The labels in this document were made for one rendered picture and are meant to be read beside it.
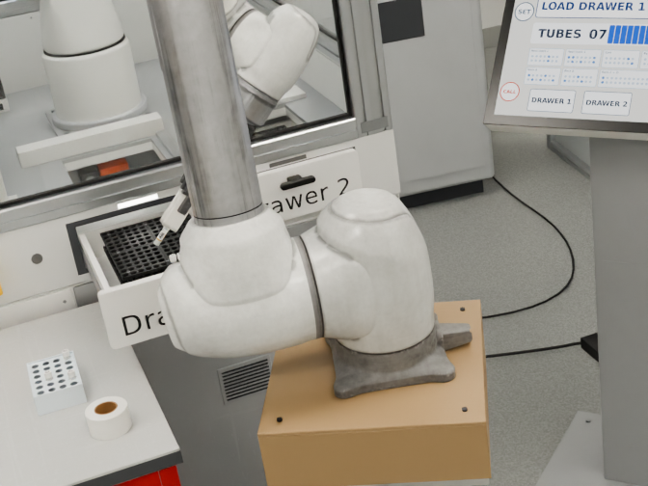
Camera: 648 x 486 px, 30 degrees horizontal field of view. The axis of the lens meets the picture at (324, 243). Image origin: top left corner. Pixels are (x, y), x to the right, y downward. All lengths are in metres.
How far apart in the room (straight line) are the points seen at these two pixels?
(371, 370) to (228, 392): 0.88
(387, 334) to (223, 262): 0.27
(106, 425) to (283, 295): 0.44
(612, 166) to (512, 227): 1.71
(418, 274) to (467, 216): 2.58
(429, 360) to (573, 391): 1.53
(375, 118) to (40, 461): 1.00
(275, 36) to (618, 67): 0.70
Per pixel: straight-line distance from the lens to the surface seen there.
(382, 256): 1.69
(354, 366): 1.81
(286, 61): 2.10
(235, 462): 2.74
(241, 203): 1.68
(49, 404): 2.12
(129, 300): 2.10
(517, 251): 4.04
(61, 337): 2.35
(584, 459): 3.01
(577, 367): 3.41
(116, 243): 2.34
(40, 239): 2.40
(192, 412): 2.64
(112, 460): 1.96
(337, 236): 1.70
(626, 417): 2.82
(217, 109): 1.65
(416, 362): 1.80
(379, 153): 2.53
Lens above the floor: 1.85
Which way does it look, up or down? 26 degrees down
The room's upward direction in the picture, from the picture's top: 9 degrees counter-clockwise
